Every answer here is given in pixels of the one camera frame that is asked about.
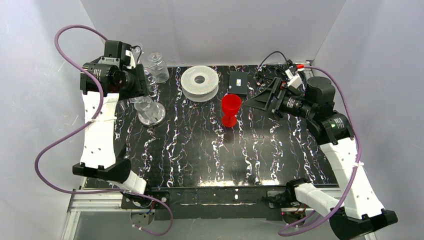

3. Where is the red wine glass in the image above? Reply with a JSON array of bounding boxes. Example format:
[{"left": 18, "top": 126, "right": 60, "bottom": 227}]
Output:
[{"left": 221, "top": 94, "right": 242, "bottom": 128}]

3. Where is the clear wine glass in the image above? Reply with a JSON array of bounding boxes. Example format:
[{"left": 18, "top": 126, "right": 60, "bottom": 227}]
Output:
[
  {"left": 144, "top": 52, "right": 170, "bottom": 83},
  {"left": 129, "top": 96, "right": 166, "bottom": 126}
]

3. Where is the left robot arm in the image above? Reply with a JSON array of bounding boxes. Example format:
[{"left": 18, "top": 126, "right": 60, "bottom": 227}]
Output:
[{"left": 72, "top": 40, "right": 148, "bottom": 194}]

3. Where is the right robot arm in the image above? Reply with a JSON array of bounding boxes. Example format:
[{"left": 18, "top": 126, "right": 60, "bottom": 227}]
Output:
[{"left": 246, "top": 76, "right": 398, "bottom": 240}]

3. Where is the clear wine glass on rack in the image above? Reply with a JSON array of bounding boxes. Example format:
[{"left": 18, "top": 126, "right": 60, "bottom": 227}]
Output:
[{"left": 144, "top": 52, "right": 170, "bottom": 83}]

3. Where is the chrome wine glass rack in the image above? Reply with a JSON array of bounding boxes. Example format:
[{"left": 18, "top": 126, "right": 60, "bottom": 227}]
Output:
[{"left": 130, "top": 52, "right": 166, "bottom": 126}]

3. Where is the black flat box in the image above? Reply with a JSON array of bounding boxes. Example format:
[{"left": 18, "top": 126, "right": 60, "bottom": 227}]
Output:
[{"left": 228, "top": 71, "right": 249, "bottom": 96}]

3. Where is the white filament spool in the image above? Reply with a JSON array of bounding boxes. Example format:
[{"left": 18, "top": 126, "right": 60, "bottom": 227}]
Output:
[{"left": 180, "top": 65, "right": 219, "bottom": 103}]

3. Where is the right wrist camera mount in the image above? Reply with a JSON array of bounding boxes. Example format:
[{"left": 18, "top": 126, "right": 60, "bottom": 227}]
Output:
[{"left": 284, "top": 64, "right": 305, "bottom": 89}]

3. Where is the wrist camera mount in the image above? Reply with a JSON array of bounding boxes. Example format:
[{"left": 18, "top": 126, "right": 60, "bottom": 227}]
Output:
[
  {"left": 284, "top": 64, "right": 305, "bottom": 89},
  {"left": 125, "top": 45, "right": 143, "bottom": 70}
]

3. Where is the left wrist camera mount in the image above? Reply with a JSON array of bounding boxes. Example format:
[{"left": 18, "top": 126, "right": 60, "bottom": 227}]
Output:
[{"left": 125, "top": 45, "right": 143, "bottom": 70}]

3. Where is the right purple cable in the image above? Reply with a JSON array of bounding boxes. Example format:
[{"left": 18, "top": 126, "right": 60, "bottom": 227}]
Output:
[{"left": 277, "top": 65, "right": 363, "bottom": 237}]

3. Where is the purple cable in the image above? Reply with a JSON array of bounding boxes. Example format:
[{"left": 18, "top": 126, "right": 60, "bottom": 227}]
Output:
[
  {"left": 34, "top": 24, "right": 174, "bottom": 237},
  {"left": 277, "top": 65, "right": 363, "bottom": 237}
]

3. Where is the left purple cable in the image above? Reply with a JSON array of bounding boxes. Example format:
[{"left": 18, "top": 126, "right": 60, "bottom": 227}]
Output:
[{"left": 34, "top": 24, "right": 174, "bottom": 237}]

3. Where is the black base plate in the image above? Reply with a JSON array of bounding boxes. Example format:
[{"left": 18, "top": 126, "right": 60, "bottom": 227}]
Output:
[{"left": 120, "top": 187, "right": 319, "bottom": 222}]

